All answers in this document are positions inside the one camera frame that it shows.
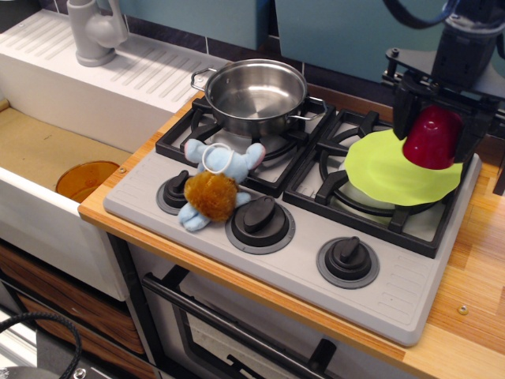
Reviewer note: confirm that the black burner grate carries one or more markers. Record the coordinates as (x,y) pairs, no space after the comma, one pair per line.
(326,205)
(283,151)

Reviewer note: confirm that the grey toy faucet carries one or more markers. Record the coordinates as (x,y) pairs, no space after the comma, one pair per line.
(96,36)

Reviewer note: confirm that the teal cabinet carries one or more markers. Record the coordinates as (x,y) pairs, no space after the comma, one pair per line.
(242,23)
(349,37)

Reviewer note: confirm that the black right burner grate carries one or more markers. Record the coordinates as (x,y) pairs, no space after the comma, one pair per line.
(326,205)

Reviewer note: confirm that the black left stove knob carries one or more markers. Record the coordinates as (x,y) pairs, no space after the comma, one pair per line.
(170,196)

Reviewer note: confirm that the teal cabinet left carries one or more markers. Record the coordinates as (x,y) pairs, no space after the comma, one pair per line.
(242,23)

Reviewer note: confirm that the black oven door handle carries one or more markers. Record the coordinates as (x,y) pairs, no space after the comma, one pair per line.
(184,305)

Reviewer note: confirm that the black left burner grate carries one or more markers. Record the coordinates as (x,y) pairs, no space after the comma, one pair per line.
(283,151)

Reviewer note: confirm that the blue stuffed elephant toy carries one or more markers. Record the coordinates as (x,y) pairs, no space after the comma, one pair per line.
(213,194)

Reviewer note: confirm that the red toy sweet potato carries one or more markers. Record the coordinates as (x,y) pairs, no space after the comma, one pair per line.
(431,143)

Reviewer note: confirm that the teal cabinet right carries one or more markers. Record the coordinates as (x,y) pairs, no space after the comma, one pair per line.
(349,37)

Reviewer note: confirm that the black middle stove knob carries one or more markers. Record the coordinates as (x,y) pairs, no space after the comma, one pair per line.
(261,227)

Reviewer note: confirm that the white toy sink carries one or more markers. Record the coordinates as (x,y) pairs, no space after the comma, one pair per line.
(56,114)

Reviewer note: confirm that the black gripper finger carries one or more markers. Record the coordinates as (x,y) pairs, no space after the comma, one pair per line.
(410,94)
(473,131)

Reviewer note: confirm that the stainless steel pot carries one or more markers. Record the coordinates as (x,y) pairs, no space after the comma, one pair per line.
(257,97)

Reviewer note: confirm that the grey toy stove top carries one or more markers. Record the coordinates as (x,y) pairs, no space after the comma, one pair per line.
(395,305)

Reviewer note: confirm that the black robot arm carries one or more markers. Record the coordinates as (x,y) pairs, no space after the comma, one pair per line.
(472,29)

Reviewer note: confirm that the black stove knob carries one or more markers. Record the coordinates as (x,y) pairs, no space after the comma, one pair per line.
(348,263)
(170,196)
(261,227)

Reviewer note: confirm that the lime green plate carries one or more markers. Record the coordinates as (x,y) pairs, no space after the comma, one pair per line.
(378,173)

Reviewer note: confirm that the wooden drawer fronts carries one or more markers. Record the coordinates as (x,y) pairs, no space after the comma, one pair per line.
(108,333)

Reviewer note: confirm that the orange plastic sink drain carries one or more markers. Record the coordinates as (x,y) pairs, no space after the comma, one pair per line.
(82,180)

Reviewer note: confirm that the black right stove knob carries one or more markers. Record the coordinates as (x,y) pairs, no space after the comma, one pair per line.
(348,263)

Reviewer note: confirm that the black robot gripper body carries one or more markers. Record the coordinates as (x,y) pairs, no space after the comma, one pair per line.
(460,84)

